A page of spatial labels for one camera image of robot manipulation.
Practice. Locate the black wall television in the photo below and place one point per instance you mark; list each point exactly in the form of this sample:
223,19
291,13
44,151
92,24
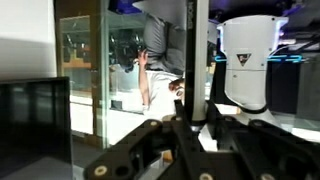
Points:
33,123

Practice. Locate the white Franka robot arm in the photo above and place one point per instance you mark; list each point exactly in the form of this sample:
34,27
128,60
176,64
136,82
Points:
246,66

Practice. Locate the person in white shirt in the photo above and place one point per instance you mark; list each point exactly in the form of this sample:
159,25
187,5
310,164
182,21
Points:
160,90

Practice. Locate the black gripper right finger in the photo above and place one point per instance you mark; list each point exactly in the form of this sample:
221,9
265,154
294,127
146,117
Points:
266,153

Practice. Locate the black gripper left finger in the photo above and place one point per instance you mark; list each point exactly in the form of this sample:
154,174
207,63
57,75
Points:
140,150

